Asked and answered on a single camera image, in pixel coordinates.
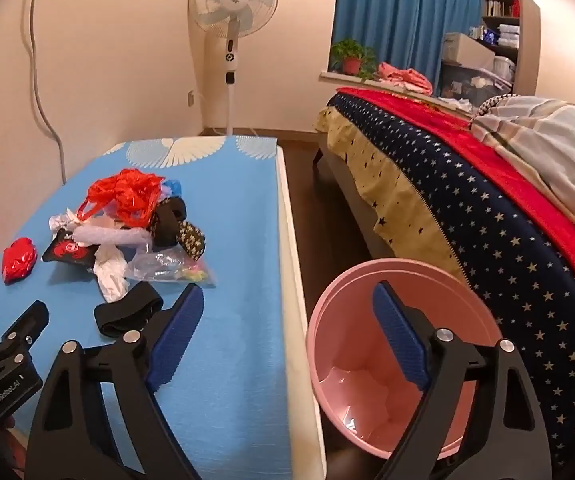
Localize white plastic bag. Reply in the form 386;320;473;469
92;245;133;303

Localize black white checked cloth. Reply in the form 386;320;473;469
476;93;512;117

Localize red blanket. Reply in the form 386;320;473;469
337;87;575;326

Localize grey wall cable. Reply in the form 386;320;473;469
26;0;68;186

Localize pink clothes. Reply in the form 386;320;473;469
377;62;434;95

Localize black snack packet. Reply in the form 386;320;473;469
42;240;99;266

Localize bed frame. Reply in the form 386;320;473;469
317;132;383;256

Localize yellow star bed sheet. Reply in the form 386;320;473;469
315;106;468;286

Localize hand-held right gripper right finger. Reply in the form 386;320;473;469
373;282;552;480

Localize potted green plant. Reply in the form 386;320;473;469
330;38;378;78

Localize white table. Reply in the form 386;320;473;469
274;144;328;480

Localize grey-white wrapper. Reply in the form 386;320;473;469
49;207;93;241

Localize black elastic strap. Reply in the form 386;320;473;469
150;197;188;248
92;282;164;338

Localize red mesh plastic bag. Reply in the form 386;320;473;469
76;169;167;228

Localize pink plastic bin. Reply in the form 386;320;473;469
306;258;505;461

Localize clear bag with colourful bits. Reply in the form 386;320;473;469
125;250;217;291

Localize black star-print cloth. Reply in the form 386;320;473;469
175;220;207;261

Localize clear bubble wrap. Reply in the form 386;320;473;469
75;225;151;250

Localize cardboard box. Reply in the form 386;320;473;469
442;32;495;63

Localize navy star blanket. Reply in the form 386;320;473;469
327;91;575;471

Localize wooden bookshelf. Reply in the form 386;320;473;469
480;0;523;61

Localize blue curtain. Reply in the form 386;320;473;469
332;0;483;98

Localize blue tablecloth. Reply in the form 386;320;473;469
0;135;293;480

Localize small red plastic bag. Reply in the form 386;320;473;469
2;238;37;283

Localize plaid quilt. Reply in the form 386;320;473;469
470;95;575;246

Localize clear storage box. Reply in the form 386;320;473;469
440;60;513;98

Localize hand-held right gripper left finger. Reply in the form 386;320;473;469
25;284;204;480

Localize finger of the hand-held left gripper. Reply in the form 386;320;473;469
0;301;50;356

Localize white window sill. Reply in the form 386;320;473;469
320;71;383;84

